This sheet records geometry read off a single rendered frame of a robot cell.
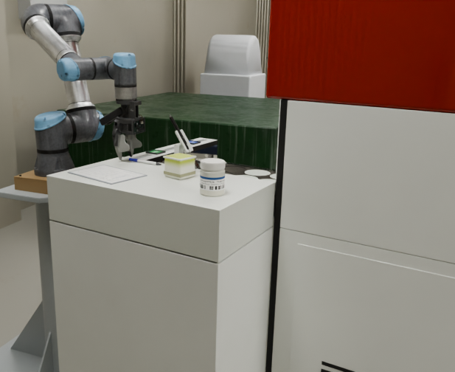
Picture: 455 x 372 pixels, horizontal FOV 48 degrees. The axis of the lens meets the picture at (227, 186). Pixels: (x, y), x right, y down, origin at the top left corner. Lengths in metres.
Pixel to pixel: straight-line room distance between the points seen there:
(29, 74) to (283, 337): 3.37
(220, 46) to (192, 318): 5.10
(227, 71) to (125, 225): 4.85
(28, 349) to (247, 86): 4.33
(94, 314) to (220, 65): 4.87
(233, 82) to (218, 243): 4.92
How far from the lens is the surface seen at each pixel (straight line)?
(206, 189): 1.42
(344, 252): 1.59
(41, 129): 2.02
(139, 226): 1.48
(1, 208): 4.18
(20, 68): 4.50
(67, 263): 1.73
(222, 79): 6.22
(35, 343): 2.52
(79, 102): 2.10
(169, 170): 1.61
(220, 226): 1.33
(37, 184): 2.03
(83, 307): 1.75
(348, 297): 1.64
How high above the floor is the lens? 1.37
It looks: 15 degrees down
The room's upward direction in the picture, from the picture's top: 2 degrees clockwise
